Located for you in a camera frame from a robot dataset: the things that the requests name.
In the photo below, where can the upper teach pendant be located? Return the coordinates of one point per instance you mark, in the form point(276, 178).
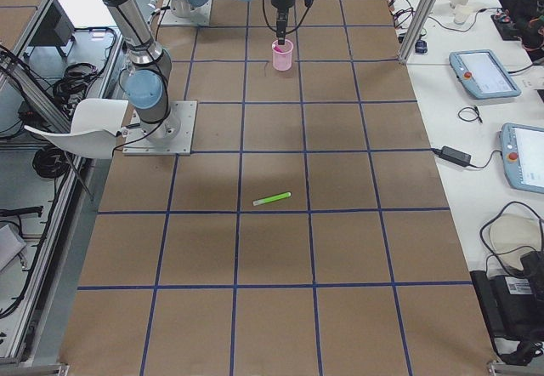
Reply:
point(482, 75)

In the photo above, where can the teach pendant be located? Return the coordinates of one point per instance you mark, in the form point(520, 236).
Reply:
point(482, 75)
point(522, 156)

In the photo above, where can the aluminium frame post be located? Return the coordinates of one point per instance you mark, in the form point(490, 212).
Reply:
point(423, 10)

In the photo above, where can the black power adapter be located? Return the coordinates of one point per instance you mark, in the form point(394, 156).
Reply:
point(452, 155)

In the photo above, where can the pink mesh cup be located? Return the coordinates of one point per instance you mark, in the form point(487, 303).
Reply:
point(282, 61)

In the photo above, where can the small blue device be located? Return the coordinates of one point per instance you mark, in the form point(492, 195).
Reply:
point(421, 47)

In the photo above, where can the white round device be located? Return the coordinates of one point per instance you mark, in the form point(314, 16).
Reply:
point(512, 236)

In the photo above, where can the lower teach pendant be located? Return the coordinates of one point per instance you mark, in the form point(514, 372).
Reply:
point(522, 156)

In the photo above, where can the black box with label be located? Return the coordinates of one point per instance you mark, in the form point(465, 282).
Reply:
point(513, 317)

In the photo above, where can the green marker pen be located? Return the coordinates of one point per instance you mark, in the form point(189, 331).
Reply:
point(270, 199)

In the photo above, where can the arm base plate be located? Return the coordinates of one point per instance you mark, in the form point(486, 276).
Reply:
point(200, 17)
point(174, 136)

